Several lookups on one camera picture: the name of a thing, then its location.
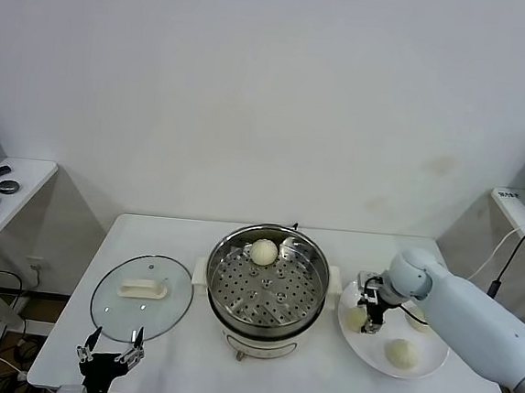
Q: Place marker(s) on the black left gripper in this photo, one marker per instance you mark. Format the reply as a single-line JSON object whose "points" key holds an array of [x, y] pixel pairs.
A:
{"points": [[100, 371]]}

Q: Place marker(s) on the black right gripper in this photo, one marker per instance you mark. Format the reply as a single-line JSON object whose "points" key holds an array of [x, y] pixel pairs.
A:
{"points": [[373, 302]]}

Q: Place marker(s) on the white steamed baozi bun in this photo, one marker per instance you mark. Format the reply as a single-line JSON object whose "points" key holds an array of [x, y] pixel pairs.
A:
{"points": [[354, 320], [264, 252], [400, 353], [419, 323]]}

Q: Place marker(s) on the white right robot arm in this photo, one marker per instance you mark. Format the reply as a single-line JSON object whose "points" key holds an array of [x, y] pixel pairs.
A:
{"points": [[464, 310]]}

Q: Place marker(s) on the perforated steel steamer basket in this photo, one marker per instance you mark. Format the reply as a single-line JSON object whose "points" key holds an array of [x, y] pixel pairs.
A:
{"points": [[263, 297]]}

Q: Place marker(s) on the white round plate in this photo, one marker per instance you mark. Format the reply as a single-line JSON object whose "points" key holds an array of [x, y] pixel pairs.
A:
{"points": [[368, 353]]}

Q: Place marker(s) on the cream electric cooker base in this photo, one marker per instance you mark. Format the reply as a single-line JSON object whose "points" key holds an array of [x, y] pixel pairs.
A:
{"points": [[261, 343]]}

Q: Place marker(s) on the white side table with laptop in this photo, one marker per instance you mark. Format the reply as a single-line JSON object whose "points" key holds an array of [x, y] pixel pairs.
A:
{"points": [[514, 214]]}

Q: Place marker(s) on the grey round disc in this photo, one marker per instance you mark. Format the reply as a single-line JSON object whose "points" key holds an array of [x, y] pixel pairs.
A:
{"points": [[7, 186]]}

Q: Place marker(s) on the white side table with mouse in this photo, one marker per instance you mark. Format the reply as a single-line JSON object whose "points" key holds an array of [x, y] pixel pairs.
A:
{"points": [[25, 176]]}

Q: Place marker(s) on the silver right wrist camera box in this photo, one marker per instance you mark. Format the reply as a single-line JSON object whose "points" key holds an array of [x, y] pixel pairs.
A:
{"points": [[370, 280]]}

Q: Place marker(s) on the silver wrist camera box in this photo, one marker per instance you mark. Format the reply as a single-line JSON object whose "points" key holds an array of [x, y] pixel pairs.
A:
{"points": [[370, 280], [71, 392]]}

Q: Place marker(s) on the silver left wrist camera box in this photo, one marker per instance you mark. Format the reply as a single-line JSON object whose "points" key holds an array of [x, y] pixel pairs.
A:
{"points": [[71, 392]]}

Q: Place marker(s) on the white wall outlet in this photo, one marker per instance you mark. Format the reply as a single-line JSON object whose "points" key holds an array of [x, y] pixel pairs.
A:
{"points": [[36, 264]]}

